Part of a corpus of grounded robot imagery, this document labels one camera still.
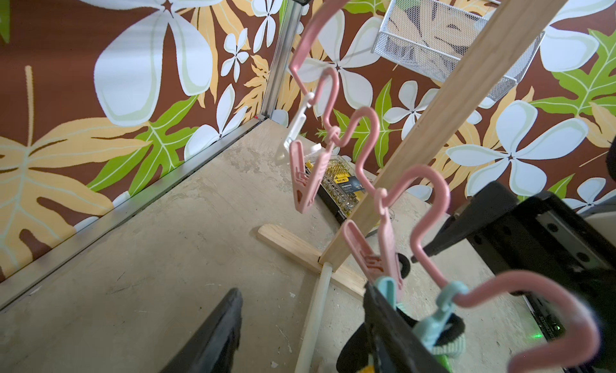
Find white mesh basket right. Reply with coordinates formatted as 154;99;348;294
371;0;545;102

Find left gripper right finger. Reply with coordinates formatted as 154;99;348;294
364;283;448;373

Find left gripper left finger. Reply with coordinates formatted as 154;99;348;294
161;288;243;372

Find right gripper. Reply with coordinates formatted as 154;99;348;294
423;182;615;372

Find yellow drill bit box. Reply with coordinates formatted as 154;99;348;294
317;155;367;225

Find wooden drying rack frame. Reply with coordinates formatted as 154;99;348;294
254;0;578;373

